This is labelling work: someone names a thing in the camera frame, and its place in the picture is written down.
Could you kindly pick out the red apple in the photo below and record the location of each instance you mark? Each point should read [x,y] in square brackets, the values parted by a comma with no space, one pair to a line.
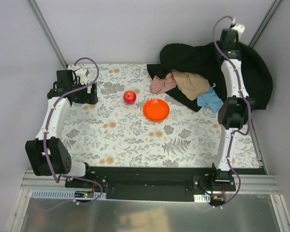
[129,97]

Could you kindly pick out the white cable duct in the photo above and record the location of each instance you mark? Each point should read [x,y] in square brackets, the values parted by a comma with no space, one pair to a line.
[67,194]
[202,198]

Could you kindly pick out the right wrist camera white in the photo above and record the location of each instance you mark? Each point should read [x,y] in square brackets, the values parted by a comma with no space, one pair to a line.
[240,28]

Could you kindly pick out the light blue cloth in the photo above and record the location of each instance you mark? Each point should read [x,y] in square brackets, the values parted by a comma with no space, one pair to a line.
[210,100]

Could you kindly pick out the floral patterned table mat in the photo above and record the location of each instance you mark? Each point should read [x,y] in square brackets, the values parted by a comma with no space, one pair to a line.
[113,133]

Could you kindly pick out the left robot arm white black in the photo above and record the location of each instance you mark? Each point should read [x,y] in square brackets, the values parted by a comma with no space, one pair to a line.
[47,154]

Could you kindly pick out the tan beige cloth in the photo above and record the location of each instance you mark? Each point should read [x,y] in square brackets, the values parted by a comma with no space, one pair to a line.
[192,85]

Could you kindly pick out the pink cloth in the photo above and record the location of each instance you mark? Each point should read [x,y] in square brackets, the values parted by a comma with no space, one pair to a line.
[159,86]

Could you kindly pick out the right aluminium frame post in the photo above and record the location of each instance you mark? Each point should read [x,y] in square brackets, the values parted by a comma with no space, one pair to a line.
[265,22]

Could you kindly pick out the left aluminium frame post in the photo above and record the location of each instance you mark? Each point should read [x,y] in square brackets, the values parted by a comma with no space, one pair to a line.
[47,32]

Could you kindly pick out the black cloth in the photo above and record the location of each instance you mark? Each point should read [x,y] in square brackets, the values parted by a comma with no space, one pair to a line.
[202,60]

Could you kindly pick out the orange plastic plate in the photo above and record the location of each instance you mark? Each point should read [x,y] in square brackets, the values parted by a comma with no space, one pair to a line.
[156,110]

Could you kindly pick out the left white cable duct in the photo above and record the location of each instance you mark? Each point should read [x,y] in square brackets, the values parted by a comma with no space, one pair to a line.
[67,194]

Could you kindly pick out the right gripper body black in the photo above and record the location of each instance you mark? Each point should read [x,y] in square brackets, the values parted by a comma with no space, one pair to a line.
[228,37]

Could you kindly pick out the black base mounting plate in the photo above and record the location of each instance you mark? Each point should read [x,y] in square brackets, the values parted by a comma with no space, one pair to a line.
[155,184]

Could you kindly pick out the aluminium frame post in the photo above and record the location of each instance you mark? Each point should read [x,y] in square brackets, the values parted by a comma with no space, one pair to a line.
[265,22]
[47,32]

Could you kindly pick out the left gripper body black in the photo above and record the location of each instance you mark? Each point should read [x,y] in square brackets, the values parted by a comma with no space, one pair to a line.
[94,93]

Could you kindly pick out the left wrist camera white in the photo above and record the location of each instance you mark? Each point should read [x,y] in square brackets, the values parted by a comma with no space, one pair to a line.
[80,76]

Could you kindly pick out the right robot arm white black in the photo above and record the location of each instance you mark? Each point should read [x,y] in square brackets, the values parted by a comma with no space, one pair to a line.
[233,115]

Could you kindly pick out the right white cable duct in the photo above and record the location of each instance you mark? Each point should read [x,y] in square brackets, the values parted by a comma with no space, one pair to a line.
[202,198]

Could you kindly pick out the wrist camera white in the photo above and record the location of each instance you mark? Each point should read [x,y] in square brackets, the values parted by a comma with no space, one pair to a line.
[80,76]
[240,28]

